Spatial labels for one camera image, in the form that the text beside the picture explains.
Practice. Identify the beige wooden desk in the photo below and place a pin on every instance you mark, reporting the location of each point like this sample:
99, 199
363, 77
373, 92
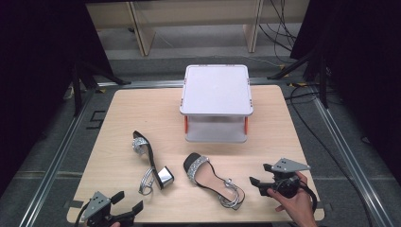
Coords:
143, 34

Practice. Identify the aluminium floor rail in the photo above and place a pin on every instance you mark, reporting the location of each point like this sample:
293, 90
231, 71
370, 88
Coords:
151, 84
53, 167
346, 148

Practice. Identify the silver glitter block-heel sandal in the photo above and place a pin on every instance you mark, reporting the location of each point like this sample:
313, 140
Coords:
205, 173
152, 157

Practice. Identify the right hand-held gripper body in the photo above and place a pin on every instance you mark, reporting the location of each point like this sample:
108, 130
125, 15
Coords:
288, 165

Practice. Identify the black curtain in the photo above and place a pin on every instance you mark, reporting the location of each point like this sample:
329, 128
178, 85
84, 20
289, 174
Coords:
34, 78
362, 63

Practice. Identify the white two-tier shoe rack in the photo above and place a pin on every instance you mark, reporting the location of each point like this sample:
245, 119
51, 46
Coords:
217, 91

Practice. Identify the black tripod stand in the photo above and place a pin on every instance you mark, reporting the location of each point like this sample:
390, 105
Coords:
322, 85
77, 91

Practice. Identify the person's left hand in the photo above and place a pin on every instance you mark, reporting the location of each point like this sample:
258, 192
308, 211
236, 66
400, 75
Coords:
115, 224

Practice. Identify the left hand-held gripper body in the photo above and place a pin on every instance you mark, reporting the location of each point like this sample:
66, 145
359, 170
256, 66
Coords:
97, 205

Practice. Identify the person's right hand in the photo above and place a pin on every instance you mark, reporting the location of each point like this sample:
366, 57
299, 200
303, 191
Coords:
301, 206

